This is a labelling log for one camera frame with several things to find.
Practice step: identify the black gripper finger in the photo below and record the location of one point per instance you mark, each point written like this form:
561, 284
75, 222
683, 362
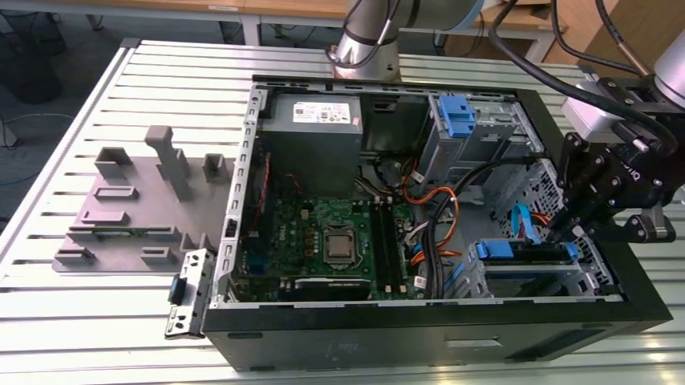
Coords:
573, 168
637, 228

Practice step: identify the hard disk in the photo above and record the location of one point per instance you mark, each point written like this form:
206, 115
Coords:
497, 249

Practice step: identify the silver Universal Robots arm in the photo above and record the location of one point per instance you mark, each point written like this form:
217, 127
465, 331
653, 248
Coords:
369, 56

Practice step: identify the metal disk bay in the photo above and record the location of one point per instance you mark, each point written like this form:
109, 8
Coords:
536, 270

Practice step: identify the metal optical drive cage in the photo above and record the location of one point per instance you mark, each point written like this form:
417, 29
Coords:
470, 148

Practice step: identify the blue drive bay latch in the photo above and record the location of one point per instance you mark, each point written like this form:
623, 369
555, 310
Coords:
457, 116

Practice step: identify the black RAM slot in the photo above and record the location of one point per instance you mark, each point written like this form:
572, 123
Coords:
378, 240
394, 244

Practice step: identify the wooden cabinet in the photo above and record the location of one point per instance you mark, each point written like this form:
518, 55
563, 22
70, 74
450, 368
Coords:
643, 16

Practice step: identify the black CPU socket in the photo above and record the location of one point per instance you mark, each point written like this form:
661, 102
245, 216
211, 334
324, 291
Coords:
342, 229

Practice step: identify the silver CPU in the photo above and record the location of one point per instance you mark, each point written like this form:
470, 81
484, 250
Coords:
338, 246

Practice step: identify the grey power supply unit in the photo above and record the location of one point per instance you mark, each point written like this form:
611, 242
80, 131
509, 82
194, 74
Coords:
310, 152

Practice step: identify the green motherboard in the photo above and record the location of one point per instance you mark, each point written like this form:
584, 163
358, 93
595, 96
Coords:
289, 224

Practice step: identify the black graphics card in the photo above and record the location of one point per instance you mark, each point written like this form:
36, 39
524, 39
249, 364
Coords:
326, 288

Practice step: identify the black open PC case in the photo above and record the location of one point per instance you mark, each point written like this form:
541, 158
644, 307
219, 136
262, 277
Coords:
374, 341

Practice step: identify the metal expansion slot latch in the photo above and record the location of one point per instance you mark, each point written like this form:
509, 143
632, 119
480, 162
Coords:
195, 264

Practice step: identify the grey plastic parts rack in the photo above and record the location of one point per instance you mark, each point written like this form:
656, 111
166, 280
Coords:
155, 216

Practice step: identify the long desk white legs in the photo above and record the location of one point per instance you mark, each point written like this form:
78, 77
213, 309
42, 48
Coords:
171, 6

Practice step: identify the green RAM stick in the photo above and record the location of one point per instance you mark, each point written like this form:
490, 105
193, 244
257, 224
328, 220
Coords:
113, 232

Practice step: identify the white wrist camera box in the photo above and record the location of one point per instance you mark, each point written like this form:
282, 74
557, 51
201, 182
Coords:
589, 118

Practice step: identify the wooden desk white frame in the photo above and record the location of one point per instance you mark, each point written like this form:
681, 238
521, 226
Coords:
530, 20

